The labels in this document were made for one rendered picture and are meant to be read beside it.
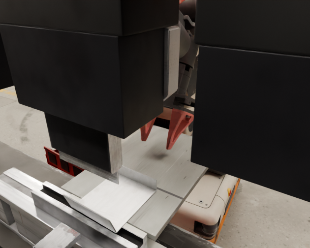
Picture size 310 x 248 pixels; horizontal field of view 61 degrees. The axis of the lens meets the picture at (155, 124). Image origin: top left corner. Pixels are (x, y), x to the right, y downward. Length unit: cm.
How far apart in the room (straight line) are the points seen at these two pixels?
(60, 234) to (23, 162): 43
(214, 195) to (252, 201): 51
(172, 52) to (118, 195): 25
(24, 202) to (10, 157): 34
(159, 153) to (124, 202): 14
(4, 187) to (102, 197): 20
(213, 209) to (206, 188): 16
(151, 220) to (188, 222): 109
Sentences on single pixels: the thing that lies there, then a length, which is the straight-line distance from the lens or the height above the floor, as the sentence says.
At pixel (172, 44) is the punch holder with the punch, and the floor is 124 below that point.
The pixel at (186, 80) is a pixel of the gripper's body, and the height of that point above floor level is 114.
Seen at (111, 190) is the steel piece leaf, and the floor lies 100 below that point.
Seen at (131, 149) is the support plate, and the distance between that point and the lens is 52.
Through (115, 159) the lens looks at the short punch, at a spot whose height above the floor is 112.
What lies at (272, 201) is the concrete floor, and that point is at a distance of 202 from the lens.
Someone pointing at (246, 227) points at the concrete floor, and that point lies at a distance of 180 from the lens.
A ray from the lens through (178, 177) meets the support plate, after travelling 45.
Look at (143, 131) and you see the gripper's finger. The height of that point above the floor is 105.
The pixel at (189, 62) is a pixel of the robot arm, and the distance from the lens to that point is 48.
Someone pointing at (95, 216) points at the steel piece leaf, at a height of 102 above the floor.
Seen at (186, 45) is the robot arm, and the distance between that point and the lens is 44.
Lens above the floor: 128
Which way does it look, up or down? 27 degrees down
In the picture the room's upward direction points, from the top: straight up
